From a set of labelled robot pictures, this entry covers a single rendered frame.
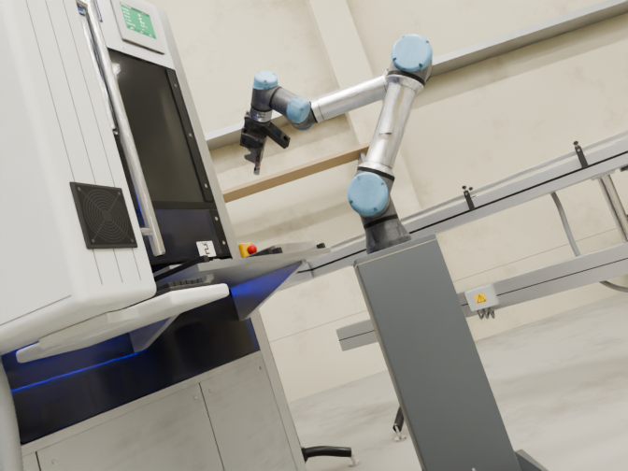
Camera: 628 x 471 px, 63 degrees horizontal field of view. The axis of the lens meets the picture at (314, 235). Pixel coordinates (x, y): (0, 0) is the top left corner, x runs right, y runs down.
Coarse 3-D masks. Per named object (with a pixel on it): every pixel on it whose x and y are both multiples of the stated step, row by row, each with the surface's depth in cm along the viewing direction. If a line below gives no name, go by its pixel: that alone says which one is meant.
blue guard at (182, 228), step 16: (160, 224) 176; (176, 224) 182; (192, 224) 189; (208, 224) 197; (144, 240) 167; (176, 240) 180; (192, 240) 186; (208, 240) 194; (176, 256) 177; (192, 256) 184
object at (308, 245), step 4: (280, 244) 164; (284, 244) 166; (288, 244) 168; (292, 244) 170; (296, 244) 172; (300, 244) 174; (304, 244) 176; (308, 244) 179; (312, 244) 181; (268, 248) 162; (272, 248) 161; (284, 248) 165; (288, 248) 167; (292, 248) 169; (296, 248) 171; (300, 248) 173; (304, 248) 175; (308, 248) 178; (312, 248) 180; (316, 248) 182; (256, 252) 164; (284, 252) 164
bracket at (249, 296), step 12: (300, 264) 179; (264, 276) 187; (276, 276) 184; (288, 276) 182; (240, 288) 192; (252, 288) 190; (264, 288) 187; (276, 288) 184; (240, 300) 192; (252, 300) 190; (264, 300) 188; (240, 312) 193; (252, 312) 191
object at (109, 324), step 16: (208, 288) 108; (224, 288) 114; (144, 304) 100; (160, 304) 98; (176, 304) 98; (192, 304) 105; (96, 320) 94; (112, 320) 94; (128, 320) 98; (144, 320) 106; (160, 320) 120; (48, 336) 98; (64, 336) 97; (80, 336) 100; (96, 336) 109; (112, 336) 124; (16, 352) 113; (32, 352) 111; (48, 352) 110
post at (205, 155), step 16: (160, 16) 218; (176, 48) 219; (176, 64) 215; (192, 96) 217; (192, 112) 213; (192, 128) 210; (208, 160) 211; (208, 176) 208; (224, 208) 209; (224, 224) 205; (240, 256) 207; (256, 320) 202; (256, 336) 198; (272, 368) 200; (272, 384) 196; (288, 416) 198; (288, 432) 194; (304, 464) 196
